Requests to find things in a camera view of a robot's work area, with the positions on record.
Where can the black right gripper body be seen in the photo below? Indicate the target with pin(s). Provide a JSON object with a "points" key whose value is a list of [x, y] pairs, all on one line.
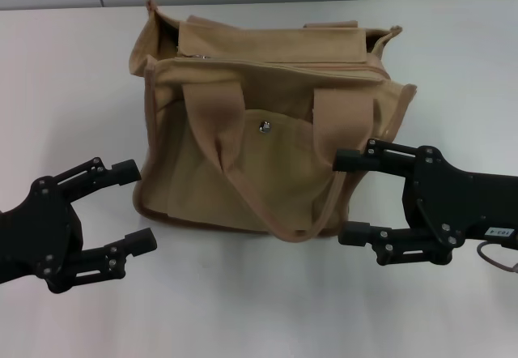
{"points": [[465, 208]]}

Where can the khaki canvas food bag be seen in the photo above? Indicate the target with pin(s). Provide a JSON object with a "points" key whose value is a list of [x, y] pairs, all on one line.
{"points": [[259, 163]]}

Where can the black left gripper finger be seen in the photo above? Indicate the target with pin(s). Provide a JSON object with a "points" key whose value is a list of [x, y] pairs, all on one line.
{"points": [[117, 252], [101, 173]]}

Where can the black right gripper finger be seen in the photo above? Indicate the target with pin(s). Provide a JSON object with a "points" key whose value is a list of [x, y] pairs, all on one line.
{"points": [[388, 159], [398, 246]]}

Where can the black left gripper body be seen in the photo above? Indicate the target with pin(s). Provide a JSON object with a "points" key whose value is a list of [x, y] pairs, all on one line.
{"points": [[44, 228]]}

